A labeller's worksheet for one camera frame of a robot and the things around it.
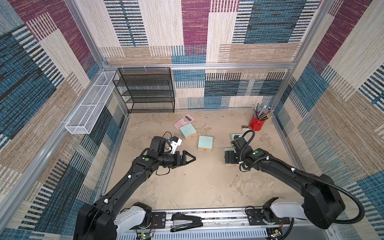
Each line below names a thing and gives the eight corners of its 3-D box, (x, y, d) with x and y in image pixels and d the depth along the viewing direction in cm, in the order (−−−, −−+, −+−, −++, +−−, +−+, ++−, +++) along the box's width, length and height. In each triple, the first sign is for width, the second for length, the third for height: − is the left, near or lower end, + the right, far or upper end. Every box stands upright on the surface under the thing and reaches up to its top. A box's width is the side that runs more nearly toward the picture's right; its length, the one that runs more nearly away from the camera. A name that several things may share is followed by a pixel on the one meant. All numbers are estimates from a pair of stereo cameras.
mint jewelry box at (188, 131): (185, 139, 105) (185, 137, 103) (179, 130, 110) (179, 128, 108) (196, 134, 108) (196, 131, 106) (190, 125, 113) (190, 123, 111)
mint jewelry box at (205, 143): (197, 150, 100) (197, 147, 97) (197, 138, 106) (197, 135, 103) (213, 150, 99) (213, 147, 97) (212, 138, 106) (212, 135, 103)
